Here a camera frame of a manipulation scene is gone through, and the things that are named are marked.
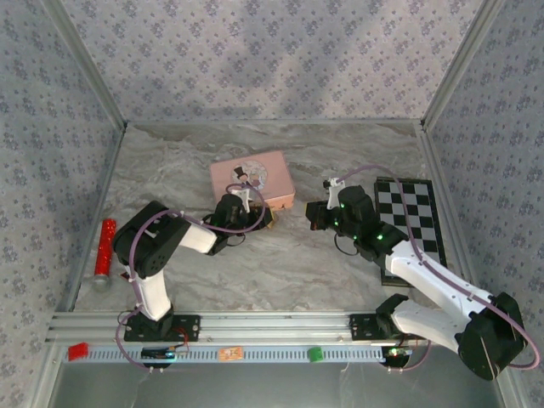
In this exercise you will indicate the pink tin box cartoon couple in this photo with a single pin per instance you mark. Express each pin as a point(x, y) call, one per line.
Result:
point(272, 170)

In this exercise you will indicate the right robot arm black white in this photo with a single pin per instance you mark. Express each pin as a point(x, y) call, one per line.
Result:
point(438, 280)

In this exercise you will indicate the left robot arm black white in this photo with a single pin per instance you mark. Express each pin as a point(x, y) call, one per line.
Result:
point(149, 251)

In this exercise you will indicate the black white checkerboard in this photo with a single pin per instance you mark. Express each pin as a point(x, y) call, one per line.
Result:
point(408, 204)

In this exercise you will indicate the red glitter tube silver cap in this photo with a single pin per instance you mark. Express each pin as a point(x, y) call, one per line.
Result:
point(104, 255)

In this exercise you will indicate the green plastic tag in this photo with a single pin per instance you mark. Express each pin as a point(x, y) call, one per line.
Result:
point(315, 355)

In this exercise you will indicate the orange label sticker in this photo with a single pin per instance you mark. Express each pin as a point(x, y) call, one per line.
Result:
point(231, 353)

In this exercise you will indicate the small circuit board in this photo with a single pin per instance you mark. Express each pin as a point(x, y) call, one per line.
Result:
point(398, 353)
point(163, 353)

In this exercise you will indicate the red plastic tag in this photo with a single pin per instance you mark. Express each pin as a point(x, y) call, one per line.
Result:
point(78, 351)

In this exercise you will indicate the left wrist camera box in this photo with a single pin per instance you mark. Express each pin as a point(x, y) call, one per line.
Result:
point(243, 196)

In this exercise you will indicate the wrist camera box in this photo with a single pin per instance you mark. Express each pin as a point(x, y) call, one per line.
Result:
point(333, 191)
point(243, 196)

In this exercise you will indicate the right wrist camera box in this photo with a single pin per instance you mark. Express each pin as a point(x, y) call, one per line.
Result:
point(333, 191)

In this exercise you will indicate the aluminium mounting rail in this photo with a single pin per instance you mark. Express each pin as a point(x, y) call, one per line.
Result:
point(272, 325)

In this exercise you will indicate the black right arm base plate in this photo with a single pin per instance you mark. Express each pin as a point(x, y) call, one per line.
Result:
point(361, 327)

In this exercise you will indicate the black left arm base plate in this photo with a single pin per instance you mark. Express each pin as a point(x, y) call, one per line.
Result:
point(187, 327)

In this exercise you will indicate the aluminium frame post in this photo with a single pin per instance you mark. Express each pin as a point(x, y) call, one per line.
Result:
point(85, 64)
point(461, 64)

